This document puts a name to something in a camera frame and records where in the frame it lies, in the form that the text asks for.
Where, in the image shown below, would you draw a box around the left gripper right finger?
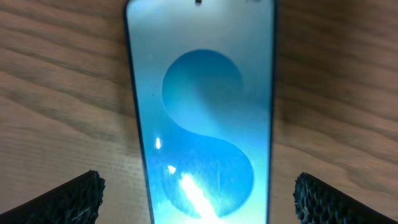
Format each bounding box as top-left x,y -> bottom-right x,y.
293,172 -> 397,224

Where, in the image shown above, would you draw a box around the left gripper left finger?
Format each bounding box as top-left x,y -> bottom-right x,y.
1,170 -> 105,224

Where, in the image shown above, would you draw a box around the blue Galaxy smartphone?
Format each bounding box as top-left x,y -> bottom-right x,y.
124,0 -> 277,224

